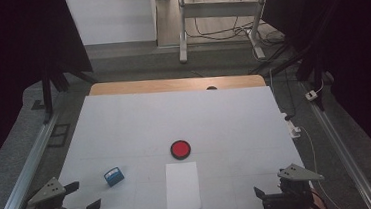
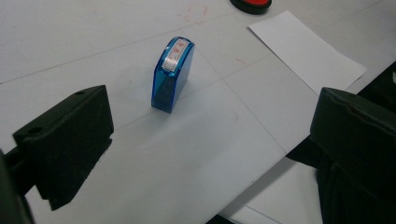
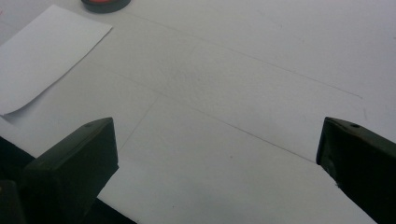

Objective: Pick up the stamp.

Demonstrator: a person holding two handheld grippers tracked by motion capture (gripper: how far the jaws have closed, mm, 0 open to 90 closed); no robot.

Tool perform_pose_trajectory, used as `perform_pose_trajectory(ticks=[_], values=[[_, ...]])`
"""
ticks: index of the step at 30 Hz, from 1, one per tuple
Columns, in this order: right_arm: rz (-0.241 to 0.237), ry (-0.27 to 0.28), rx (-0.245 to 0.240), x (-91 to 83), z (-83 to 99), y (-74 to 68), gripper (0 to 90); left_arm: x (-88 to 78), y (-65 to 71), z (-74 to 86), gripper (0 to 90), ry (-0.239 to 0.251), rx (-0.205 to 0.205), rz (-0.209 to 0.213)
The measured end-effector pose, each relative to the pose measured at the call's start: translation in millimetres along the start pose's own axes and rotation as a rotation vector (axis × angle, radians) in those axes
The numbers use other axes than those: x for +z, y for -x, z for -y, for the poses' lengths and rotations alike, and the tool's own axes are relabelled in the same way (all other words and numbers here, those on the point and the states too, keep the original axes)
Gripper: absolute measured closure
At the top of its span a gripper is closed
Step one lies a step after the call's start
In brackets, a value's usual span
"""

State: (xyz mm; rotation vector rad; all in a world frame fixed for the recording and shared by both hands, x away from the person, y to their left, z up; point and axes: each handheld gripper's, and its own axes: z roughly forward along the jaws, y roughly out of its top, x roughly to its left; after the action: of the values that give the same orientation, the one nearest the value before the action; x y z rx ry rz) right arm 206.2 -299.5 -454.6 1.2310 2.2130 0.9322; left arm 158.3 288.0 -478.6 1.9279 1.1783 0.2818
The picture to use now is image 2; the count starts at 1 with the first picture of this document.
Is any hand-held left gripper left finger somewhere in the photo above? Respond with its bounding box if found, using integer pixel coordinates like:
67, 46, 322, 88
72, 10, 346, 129
12, 84, 115, 211

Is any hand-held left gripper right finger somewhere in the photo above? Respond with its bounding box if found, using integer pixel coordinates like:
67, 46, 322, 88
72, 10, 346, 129
309, 87, 396, 202

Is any blue self-inking stamp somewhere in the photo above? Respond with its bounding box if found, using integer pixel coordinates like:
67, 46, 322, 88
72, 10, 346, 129
150, 35, 196, 114

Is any dark cloth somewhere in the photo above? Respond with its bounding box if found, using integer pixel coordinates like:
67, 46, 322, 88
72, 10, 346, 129
205, 60, 396, 224

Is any white paper sheet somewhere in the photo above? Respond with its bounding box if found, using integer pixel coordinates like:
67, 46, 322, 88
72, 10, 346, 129
247, 10, 368, 95

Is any round red ink pad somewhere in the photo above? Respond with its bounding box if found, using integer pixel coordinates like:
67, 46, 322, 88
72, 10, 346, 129
229, 0, 273, 15

